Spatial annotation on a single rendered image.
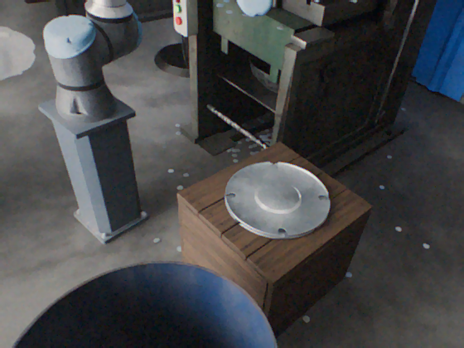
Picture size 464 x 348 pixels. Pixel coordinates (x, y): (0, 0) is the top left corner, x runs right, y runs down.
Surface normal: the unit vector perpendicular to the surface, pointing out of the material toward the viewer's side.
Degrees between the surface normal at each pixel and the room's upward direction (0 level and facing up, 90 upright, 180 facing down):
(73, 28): 7
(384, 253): 0
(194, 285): 88
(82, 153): 90
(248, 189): 0
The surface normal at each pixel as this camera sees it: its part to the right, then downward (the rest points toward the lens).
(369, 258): 0.11, -0.72
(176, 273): -0.05, 0.66
